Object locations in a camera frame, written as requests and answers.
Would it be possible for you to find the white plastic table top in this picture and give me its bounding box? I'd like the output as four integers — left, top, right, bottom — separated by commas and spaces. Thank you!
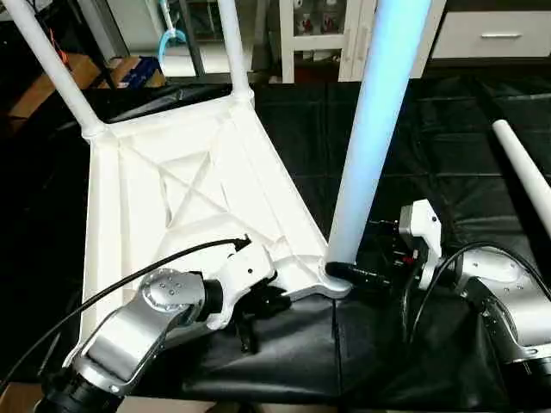
79, 86, 354, 347

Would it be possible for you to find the black work mat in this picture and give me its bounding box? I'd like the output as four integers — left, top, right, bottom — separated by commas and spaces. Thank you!
0, 76, 551, 405

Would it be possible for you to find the white drawer cabinet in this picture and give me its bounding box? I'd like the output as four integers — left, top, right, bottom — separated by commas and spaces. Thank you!
279, 0, 449, 83
430, 10, 551, 59

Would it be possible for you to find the small blue box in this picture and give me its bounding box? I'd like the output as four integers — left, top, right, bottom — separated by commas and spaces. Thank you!
110, 55, 166, 89

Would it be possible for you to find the light blue hanger hook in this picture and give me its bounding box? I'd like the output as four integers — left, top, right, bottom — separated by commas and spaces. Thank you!
157, 0, 189, 58

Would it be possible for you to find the cardboard box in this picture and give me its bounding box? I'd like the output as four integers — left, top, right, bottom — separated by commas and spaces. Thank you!
10, 52, 97, 118

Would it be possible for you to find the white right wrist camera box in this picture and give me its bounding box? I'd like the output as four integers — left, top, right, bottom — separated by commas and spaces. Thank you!
398, 199, 443, 292

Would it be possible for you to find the red cable bundle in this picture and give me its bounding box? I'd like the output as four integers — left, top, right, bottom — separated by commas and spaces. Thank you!
48, 31, 70, 66

